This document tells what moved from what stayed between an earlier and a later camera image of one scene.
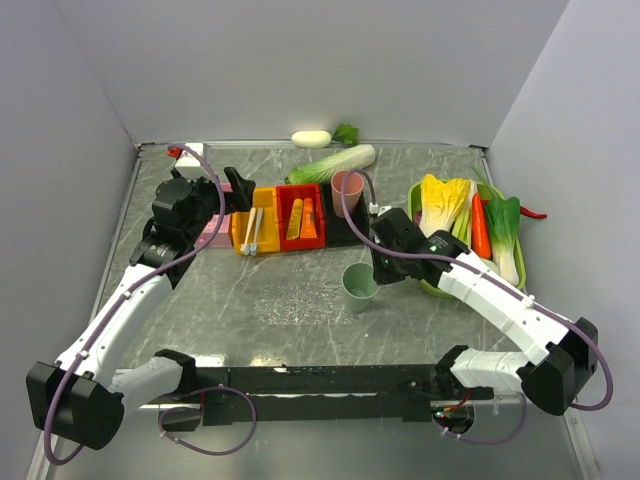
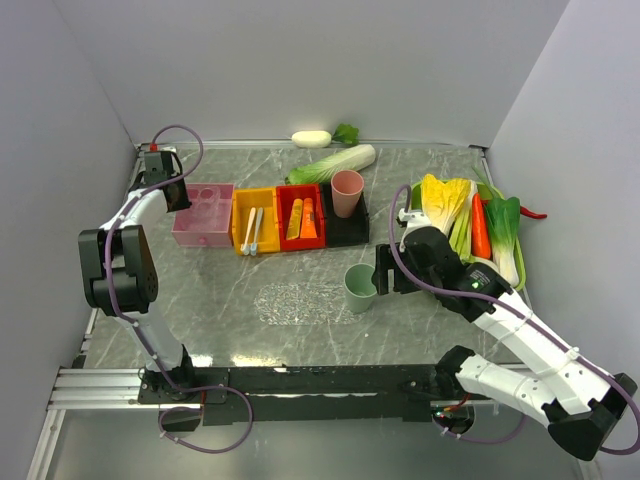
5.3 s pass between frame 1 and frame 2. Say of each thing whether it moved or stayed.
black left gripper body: moved
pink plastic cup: stayed
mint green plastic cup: stayed
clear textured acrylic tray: stayed
